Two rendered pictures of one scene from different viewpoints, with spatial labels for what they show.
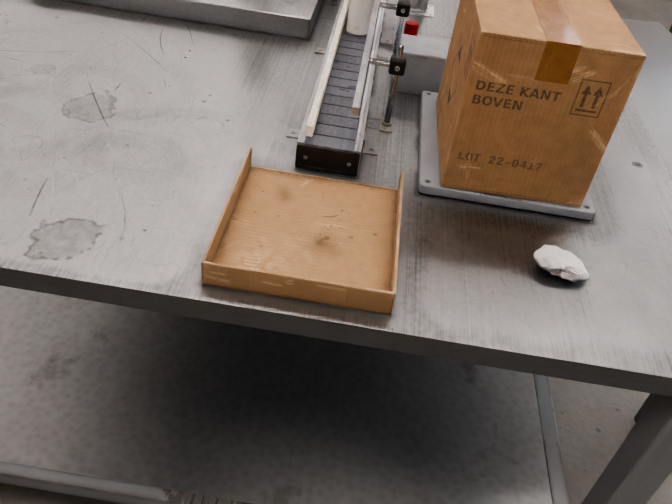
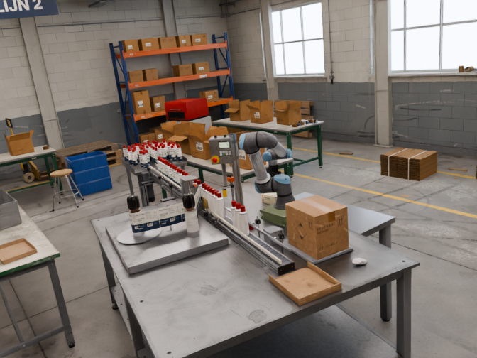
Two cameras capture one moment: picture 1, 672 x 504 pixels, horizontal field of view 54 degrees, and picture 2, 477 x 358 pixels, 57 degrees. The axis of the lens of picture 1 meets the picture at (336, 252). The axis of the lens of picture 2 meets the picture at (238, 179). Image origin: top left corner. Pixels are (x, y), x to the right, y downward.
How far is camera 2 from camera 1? 1.63 m
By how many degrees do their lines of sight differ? 32
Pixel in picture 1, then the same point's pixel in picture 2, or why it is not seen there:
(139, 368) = not seen: outside the picture
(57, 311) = not seen: outside the picture
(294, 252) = (307, 290)
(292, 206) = (292, 282)
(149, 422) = not seen: outside the picture
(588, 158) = (346, 234)
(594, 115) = (343, 224)
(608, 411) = (372, 320)
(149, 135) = (234, 288)
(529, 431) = (363, 330)
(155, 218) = (268, 301)
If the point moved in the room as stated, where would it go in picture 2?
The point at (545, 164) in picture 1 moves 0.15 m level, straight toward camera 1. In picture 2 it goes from (337, 241) to (347, 252)
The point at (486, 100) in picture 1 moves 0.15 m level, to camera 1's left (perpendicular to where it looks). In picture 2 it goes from (320, 232) to (298, 239)
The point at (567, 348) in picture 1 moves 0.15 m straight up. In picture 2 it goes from (378, 275) to (377, 250)
